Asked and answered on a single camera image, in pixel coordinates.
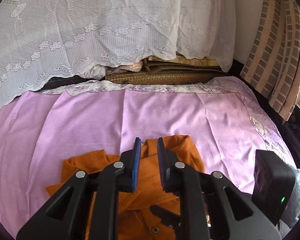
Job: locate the pink bed sheet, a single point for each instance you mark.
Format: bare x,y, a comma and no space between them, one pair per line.
39,130

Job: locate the brown checkered curtain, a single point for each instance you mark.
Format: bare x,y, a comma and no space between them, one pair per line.
273,66

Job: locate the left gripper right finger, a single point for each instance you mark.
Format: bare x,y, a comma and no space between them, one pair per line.
211,207

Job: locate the woven bamboo mat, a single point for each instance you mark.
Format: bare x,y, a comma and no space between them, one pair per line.
155,71

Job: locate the white lace cover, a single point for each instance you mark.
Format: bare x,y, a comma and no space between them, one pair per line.
41,39

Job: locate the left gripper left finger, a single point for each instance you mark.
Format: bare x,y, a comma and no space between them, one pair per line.
86,199

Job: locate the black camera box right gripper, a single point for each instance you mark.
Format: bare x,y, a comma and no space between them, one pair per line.
274,184

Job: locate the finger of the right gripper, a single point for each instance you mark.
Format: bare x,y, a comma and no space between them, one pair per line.
168,218

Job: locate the orange knit cat cardigan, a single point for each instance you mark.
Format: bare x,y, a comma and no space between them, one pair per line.
135,218

